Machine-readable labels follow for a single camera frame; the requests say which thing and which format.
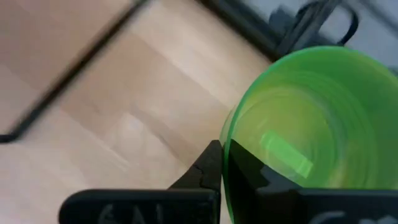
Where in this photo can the wooden shelf black metal legs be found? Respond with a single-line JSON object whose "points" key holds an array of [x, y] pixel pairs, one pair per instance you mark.
{"points": [[74, 70]]}

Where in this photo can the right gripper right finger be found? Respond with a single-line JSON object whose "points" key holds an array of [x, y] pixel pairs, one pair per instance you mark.
{"points": [[280, 207]]}

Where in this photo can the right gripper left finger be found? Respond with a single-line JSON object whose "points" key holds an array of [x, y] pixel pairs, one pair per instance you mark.
{"points": [[140, 207]]}

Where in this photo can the green translucent plastic bowl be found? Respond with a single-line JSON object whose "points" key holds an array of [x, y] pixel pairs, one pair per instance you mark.
{"points": [[311, 109]]}

